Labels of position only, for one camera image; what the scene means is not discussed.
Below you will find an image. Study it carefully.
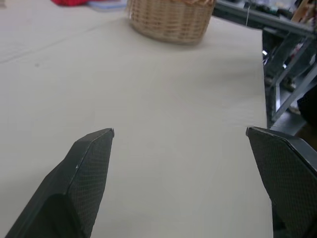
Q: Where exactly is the round wicker basket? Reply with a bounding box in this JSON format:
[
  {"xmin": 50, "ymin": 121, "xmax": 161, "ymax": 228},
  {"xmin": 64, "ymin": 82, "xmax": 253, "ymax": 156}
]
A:
[{"xmin": 126, "ymin": 0, "xmax": 216, "ymax": 46}]

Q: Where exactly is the red cloth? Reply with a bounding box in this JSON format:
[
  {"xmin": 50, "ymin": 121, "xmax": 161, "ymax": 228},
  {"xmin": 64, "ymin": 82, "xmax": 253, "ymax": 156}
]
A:
[{"xmin": 51, "ymin": 0, "xmax": 88, "ymax": 7}]

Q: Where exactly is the light blue flat object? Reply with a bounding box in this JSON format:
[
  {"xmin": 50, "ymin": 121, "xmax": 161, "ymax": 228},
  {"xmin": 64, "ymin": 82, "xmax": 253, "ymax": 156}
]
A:
[{"xmin": 87, "ymin": 0, "xmax": 128, "ymax": 12}]

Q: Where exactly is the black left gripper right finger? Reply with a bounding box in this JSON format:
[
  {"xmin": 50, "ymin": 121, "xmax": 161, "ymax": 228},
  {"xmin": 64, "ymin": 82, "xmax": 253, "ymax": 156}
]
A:
[{"xmin": 245, "ymin": 126, "xmax": 317, "ymax": 238}]

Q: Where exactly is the grey metal frame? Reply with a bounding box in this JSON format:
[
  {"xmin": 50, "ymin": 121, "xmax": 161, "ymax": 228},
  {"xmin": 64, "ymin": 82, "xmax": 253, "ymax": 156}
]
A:
[{"xmin": 212, "ymin": 0, "xmax": 317, "ymax": 129}]

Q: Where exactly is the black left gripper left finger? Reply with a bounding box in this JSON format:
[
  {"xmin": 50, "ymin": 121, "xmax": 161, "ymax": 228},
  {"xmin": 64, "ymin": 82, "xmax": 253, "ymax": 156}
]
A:
[{"xmin": 4, "ymin": 127, "xmax": 115, "ymax": 238}]

